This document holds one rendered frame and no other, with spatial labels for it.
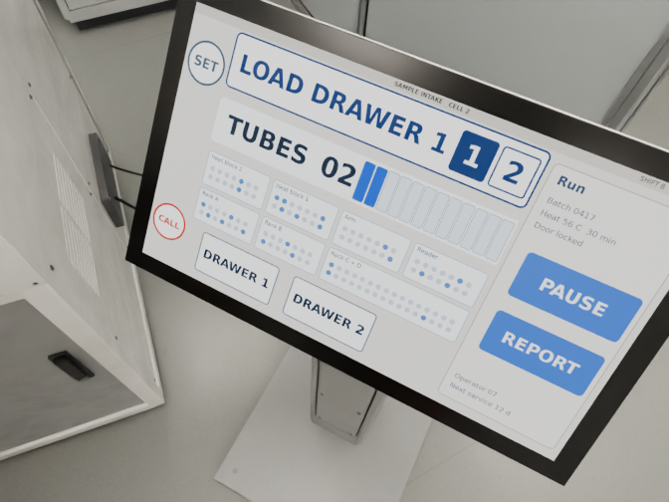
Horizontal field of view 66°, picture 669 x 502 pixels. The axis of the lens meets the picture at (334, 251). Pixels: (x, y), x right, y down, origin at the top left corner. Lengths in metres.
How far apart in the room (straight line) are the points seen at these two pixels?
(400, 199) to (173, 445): 1.20
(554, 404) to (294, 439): 1.02
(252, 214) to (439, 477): 1.14
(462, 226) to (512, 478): 1.19
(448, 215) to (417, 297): 0.08
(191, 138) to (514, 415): 0.42
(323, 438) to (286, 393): 0.16
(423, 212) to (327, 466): 1.07
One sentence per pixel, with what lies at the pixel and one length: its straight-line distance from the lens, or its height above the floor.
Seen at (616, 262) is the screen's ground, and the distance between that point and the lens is 0.48.
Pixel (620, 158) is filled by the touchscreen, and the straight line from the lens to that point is 0.47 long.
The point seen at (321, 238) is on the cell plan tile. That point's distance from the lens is 0.50.
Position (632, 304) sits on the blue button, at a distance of 0.50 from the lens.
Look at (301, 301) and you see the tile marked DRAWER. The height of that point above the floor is 1.00.
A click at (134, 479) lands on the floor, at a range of 1.56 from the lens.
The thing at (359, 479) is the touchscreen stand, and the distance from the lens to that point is 1.46.
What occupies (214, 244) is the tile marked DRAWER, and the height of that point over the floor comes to 1.01.
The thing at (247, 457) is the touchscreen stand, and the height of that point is 0.03.
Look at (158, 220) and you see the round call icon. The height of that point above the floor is 1.01.
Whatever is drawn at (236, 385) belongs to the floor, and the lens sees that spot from 1.56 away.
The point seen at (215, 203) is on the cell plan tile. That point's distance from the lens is 0.55.
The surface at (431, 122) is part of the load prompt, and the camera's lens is 0.46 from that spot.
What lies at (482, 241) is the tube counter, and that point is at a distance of 0.47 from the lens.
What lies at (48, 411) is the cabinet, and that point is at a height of 0.26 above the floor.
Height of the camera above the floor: 1.49
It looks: 60 degrees down
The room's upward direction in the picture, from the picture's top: 5 degrees clockwise
